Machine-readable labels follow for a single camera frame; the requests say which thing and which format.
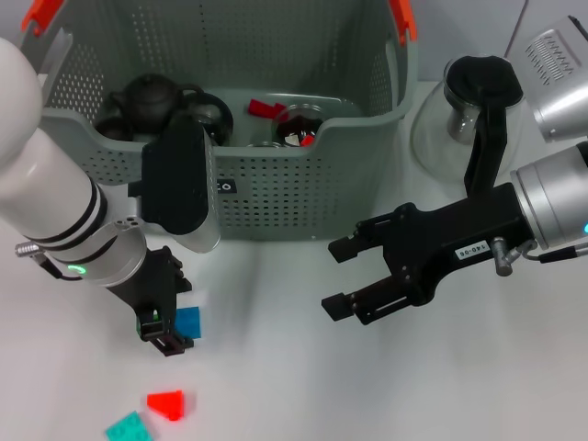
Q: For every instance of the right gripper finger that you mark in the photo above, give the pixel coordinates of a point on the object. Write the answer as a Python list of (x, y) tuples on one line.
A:
[(340, 307), (347, 248)]

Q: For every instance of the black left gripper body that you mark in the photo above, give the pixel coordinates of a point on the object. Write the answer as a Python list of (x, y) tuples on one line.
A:
[(147, 285)]

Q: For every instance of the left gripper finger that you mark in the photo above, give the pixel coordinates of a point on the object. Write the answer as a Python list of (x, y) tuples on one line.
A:
[(151, 331), (172, 344)]

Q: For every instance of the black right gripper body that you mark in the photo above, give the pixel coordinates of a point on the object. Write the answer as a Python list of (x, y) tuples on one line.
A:
[(459, 239)]

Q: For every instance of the green toy brick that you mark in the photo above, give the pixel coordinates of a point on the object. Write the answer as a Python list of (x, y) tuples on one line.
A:
[(156, 315)]

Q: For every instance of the blue toy brick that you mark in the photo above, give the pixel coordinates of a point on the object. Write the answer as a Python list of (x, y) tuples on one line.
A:
[(189, 321)]

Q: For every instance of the red sloped toy brick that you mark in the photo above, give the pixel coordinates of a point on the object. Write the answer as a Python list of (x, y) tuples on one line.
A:
[(167, 404)]

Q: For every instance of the small red toy brick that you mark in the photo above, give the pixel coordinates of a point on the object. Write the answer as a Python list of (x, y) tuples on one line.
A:
[(308, 139)]

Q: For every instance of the white toy brick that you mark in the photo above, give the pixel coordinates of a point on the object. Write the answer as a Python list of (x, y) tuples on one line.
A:
[(291, 138)]

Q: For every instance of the glass teacup black holder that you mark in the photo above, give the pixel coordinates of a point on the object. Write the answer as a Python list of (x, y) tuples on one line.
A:
[(294, 120), (264, 144), (213, 112)]

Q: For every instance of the dark red long brick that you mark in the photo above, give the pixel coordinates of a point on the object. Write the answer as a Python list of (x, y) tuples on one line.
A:
[(263, 109)]

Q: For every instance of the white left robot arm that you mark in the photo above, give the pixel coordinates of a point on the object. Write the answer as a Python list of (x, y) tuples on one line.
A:
[(37, 184)]

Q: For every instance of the grey perforated storage bin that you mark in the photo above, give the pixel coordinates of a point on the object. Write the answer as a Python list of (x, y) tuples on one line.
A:
[(298, 197)]

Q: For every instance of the teal flat toy plate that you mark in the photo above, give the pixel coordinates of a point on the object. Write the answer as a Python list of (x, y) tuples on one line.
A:
[(128, 427)]

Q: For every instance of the glass teapot black lid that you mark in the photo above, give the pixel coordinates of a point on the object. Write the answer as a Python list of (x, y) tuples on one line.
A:
[(482, 75)]

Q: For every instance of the black clay teapot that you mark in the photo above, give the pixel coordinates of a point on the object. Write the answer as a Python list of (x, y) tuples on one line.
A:
[(149, 103)]

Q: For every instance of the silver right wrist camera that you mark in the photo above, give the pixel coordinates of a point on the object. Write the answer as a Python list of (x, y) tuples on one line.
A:
[(556, 92)]

